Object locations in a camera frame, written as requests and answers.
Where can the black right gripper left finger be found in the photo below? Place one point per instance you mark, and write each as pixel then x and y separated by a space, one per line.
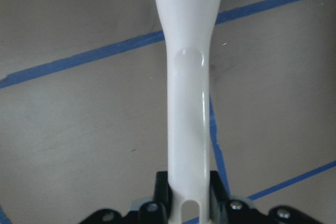
pixel 154 209

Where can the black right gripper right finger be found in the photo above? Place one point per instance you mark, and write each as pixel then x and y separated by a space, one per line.
pixel 226 209

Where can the white hand brush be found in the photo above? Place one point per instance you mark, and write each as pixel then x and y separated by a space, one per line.
pixel 187 27

